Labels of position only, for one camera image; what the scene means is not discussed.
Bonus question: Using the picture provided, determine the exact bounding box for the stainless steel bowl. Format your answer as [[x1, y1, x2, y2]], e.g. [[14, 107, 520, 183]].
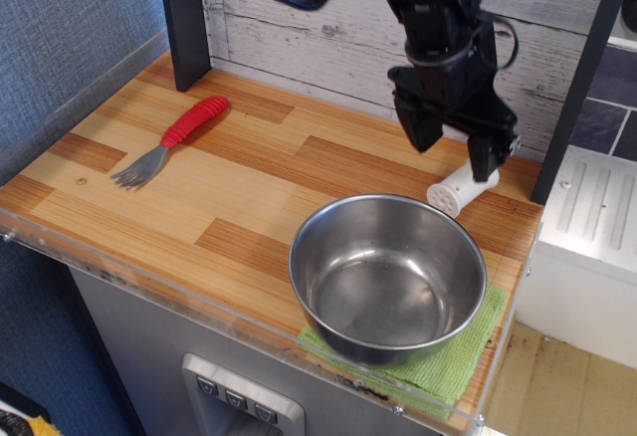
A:
[[289, 194, 488, 366]]

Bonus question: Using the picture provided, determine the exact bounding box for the grey control panel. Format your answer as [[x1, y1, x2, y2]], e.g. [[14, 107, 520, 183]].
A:
[[181, 353, 306, 435]]

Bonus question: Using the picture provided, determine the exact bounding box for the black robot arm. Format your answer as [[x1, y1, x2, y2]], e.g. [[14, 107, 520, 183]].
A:
[[311, 0, 519, 182]]

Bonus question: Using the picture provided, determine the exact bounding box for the green cloth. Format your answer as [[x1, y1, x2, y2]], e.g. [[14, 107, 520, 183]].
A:
[[298, 284, 507, 418]]

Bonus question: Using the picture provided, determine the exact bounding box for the yellow object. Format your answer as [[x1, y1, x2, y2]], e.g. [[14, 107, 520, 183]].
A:
[[27, 417, 62, 436]]

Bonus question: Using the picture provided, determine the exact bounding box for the dark right frame post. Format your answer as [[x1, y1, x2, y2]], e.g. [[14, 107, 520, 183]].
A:
[[531, 0, 622, 204]]

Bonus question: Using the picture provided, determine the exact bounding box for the white ribbed appliance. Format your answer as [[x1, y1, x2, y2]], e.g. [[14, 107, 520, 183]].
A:
[[516, 146, 636, 367]]

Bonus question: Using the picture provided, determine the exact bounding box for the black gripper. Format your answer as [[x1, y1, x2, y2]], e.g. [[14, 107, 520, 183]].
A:
[[388, 22, 521, 182]]

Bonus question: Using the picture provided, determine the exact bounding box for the white salt shaker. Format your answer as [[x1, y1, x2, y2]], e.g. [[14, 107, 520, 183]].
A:
[[427, 160, 500, 218]]

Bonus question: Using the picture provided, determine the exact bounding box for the red handled fork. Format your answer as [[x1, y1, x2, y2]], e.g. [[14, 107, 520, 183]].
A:
[[111, 96, 229, 188]]

